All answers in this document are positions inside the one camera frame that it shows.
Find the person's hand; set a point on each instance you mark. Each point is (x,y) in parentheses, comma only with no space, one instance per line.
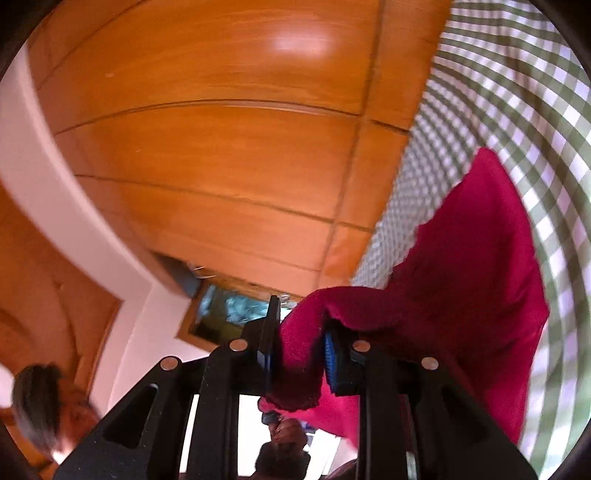
(288,437)

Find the wooden room door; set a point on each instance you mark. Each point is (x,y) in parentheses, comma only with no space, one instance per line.
(51,312)

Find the green white checkered bedsheet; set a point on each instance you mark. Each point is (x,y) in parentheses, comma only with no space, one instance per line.
(504,78)

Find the red knitted garment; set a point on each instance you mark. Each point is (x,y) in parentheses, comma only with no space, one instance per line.
(469,294)

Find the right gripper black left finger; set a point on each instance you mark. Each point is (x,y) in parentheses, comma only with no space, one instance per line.
(180,420)

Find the glossy wooden wardrobe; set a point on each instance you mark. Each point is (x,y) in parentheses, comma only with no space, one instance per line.
(256,140)

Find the person's head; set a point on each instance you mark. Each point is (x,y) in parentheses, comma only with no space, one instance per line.
(52,412)

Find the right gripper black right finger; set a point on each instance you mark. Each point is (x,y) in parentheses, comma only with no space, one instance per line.
(414,421)

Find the glass panel window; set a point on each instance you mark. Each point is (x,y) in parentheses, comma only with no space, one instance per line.
(222,306)

